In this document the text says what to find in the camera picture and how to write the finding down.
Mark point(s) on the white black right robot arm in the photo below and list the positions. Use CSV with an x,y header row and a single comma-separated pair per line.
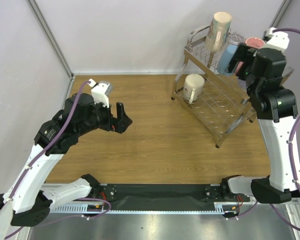
x,y
276,111

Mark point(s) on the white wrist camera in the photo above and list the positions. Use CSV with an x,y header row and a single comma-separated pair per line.
x,y
100,92
275,40

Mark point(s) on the green interior white mug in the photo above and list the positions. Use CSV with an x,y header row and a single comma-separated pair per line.
x,y
193,87

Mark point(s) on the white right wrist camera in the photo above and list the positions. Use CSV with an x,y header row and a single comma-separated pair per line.
x,y
275,40

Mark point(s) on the clear glass cup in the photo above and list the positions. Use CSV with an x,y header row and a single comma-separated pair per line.
x,y
235,39

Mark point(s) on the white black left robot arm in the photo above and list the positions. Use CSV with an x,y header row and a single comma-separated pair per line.
x,y
80,115

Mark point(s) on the blue plastic cup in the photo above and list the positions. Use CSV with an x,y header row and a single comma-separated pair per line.
x,y
225,59

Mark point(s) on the aluminium corner post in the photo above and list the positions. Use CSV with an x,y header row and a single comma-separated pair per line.
x,y
278,19
34,7

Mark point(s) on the pink ceramic mug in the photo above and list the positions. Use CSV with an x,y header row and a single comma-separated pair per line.
x,y
254,42

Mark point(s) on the aluminium slotted rail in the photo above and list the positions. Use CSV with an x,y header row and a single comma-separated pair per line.
x,y
92,209

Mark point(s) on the cream patterned ceramic mug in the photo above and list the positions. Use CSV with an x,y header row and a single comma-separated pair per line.
x,y
218,31

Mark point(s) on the aluminium left corner post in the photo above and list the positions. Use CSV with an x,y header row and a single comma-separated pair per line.
x,y
34,7

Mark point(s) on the aluminium right corner post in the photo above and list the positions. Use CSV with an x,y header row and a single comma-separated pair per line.
x,y
278,19

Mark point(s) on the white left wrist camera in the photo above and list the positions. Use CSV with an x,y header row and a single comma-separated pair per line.
x,y
100,92

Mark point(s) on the white object bottom left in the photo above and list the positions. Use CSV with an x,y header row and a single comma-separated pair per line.
x,y
6,216

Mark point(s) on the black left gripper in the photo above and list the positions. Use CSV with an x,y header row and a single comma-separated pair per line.
x,y
119,124

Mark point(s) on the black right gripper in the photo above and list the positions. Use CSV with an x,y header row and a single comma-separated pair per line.
x,y
242,58

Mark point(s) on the steel wire dish rack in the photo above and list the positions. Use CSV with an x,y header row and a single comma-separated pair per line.
x,y
224,103

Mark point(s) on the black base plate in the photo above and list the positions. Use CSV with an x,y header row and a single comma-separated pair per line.
x,y
123,194

